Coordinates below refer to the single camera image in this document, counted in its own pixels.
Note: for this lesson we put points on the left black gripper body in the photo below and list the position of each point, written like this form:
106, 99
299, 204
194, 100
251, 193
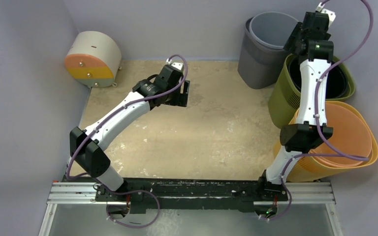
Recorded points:
180, 93

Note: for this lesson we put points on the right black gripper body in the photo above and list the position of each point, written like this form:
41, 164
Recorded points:
294, 37

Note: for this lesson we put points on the light grey smooth bucket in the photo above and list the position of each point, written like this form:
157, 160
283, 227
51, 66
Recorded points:
272, 29

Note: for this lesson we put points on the olive green waste bin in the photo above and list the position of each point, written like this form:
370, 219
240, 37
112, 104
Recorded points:
285, 98

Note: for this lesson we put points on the black ribbed waste bin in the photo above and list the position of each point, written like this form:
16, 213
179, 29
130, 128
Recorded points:
337, 83

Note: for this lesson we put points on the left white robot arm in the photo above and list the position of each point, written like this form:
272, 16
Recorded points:
87, 145

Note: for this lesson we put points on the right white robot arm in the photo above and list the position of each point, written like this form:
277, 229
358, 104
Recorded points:
310, 128

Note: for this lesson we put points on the dark grey mesh bin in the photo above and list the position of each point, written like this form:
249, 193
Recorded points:
259, 66

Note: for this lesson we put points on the cream three-drawer mini cabinet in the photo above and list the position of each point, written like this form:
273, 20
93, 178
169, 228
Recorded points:
94, 59

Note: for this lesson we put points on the orange smooth bucket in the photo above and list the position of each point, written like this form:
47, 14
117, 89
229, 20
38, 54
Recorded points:
350, 135

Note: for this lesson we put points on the yellow mesh waste bin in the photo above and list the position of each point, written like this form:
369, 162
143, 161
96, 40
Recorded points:
308, 169

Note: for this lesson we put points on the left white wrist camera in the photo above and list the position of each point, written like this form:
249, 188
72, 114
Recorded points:
181, 66

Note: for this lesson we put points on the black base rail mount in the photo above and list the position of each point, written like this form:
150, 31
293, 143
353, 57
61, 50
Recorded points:
141, 194

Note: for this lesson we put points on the aluminium frame rail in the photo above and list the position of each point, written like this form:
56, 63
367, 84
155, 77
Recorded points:
84, 193

